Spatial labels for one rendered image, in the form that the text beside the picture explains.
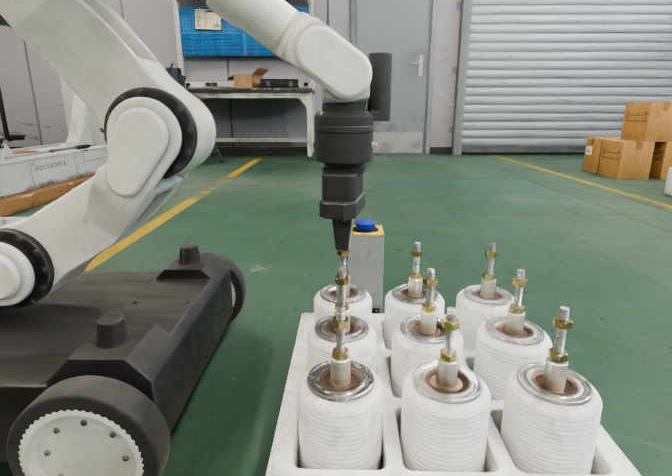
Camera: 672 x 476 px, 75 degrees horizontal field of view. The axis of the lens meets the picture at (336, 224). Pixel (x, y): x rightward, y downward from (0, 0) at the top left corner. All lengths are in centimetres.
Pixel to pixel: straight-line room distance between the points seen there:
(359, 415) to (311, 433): 6
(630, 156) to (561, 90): 210
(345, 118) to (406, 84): 498
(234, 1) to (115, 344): 50
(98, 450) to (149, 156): 41
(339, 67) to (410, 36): 505
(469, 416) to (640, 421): 56
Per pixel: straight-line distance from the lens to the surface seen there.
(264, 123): 560
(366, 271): 86
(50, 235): 88
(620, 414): 102
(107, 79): 79
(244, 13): 64
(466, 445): 52
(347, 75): 61
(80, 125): 401
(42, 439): 75
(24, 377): 81
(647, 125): 424
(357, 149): 63
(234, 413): 90
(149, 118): 72
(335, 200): 63
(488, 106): 576
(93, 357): 72
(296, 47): 61
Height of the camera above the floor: 54
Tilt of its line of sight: 15 degrees down
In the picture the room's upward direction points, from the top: straight up
